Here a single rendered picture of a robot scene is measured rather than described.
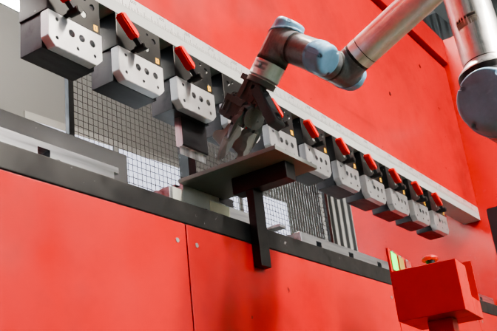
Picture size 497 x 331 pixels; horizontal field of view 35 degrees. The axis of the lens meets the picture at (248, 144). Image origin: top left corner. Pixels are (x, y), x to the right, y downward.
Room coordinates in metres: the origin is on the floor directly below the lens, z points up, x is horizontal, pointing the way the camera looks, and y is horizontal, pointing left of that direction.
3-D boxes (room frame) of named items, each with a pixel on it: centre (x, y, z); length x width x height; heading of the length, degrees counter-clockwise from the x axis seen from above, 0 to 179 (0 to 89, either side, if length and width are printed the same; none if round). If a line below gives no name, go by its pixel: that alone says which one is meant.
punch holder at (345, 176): (2.42, -0.27, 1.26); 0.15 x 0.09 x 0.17; 148
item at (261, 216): (1.66, -0.02, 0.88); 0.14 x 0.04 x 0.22; 58
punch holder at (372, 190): (2.59, -0.38, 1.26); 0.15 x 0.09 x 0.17; 148
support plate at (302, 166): (1.69, 0.01, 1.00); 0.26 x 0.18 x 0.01; 58
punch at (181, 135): (1.76, 0.14, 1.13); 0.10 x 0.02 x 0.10; 148
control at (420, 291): (1.95, -0.42, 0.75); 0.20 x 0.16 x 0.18; 155
